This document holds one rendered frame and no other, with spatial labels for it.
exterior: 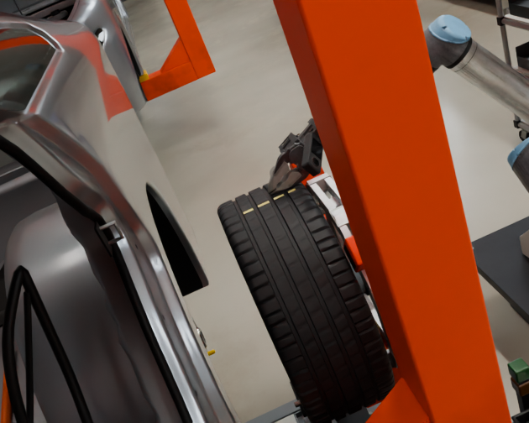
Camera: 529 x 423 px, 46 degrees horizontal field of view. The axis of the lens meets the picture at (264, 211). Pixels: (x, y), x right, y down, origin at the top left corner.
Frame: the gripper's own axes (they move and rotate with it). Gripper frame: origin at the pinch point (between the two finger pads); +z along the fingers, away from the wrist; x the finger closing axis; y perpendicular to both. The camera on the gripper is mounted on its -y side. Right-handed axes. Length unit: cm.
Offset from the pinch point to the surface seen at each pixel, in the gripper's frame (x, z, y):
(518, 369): -65, -6, -36
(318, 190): -11.7, -6.6, 3.2
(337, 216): -12.1, -6.3, -11.7
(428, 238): 0, -18, -57
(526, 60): -132, -111, 146
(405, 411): -33, 13, -49
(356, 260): -13.9, -2.9, -27.1
